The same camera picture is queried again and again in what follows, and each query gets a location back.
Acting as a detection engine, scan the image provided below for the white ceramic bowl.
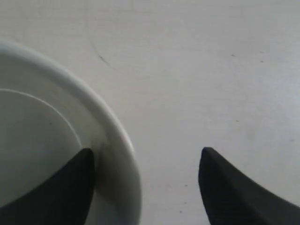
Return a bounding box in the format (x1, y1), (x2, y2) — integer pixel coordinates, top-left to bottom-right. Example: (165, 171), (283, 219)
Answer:
(0, 41), (142, 225)

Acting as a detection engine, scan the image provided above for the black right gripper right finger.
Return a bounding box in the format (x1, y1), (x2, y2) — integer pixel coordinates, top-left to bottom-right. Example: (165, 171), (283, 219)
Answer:
(198, 147), (300, 225)

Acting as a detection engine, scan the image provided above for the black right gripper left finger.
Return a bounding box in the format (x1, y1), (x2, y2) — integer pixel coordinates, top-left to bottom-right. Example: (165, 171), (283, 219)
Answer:
(0, 148), (95, 225)

